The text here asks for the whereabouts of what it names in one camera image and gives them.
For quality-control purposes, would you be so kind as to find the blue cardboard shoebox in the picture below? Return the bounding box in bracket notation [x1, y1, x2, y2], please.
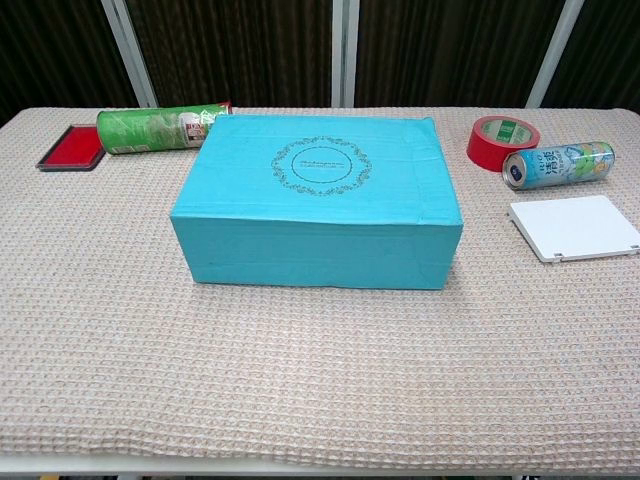
[169, 113, 464, 291]

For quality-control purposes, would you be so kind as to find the beige waffle tablecloth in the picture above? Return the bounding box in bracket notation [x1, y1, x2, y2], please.
[0, 106, 640, 466]

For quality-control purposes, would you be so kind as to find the red tape roll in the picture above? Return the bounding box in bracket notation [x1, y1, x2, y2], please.
[466, 115, 542, 174]

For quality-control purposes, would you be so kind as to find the green chips tube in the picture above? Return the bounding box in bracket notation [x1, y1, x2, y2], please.
[96, 100, 234, 156]

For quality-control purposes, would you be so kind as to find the white square board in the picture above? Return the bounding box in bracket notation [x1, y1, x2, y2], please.
[508, 195, 640, 263]

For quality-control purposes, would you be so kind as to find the light blue drink can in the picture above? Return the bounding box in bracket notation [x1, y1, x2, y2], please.
[501, 140, 616, 192]

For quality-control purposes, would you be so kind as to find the red ink pad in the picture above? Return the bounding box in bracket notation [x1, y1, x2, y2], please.
[35, 123, 108, 174]

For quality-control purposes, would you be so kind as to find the white partition post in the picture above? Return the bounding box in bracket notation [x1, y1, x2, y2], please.
[524, 0, 586, 109]
[99, 0, 160, 109]
[331, 0, 359, 109]

